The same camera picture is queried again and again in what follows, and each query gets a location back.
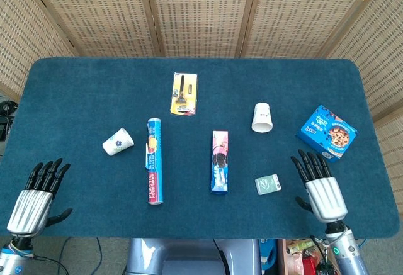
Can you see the yellow razor blister pack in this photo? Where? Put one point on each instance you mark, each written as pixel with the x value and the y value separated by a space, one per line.
pixel 178 83

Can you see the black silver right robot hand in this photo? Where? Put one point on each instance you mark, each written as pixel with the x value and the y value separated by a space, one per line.
pixel 325 198

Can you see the plastic food wrap roll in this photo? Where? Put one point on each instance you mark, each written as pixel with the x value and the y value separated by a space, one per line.
pixel 155 161

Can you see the blue Oreo cookie box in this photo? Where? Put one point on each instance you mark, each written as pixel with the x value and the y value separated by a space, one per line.
pixel 219 161

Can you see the green tissue pack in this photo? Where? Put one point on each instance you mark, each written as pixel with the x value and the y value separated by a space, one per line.
pixel 267 184

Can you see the blue table mat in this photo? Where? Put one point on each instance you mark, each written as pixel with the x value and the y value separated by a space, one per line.
pixel 94 98

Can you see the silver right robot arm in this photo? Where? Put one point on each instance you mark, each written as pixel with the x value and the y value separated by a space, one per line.
pixel 349 256

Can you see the blue plastic part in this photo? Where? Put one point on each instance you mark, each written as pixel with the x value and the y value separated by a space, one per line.
pixel 267 253

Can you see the white paper cup stack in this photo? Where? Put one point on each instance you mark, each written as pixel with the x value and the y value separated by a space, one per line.
pixel 262 117

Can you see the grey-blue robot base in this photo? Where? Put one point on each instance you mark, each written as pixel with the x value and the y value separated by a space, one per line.
pixel 189 256

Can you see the woven bamboo folding screen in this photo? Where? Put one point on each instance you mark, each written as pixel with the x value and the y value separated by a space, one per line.
pixel 201 14

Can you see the white paper cup flower print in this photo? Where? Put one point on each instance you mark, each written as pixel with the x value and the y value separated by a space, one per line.
pixel 118 144

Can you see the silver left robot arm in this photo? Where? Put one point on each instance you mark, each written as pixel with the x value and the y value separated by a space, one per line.
pixel 12 262

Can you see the blue chocolate chip cookie box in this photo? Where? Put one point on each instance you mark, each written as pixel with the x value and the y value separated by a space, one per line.
pixel 327 133

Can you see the cardboard box of snacks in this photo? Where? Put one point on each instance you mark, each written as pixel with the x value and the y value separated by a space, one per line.
pixel 299 256

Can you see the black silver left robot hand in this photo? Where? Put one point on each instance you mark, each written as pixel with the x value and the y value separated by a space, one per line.
pixel 30 209

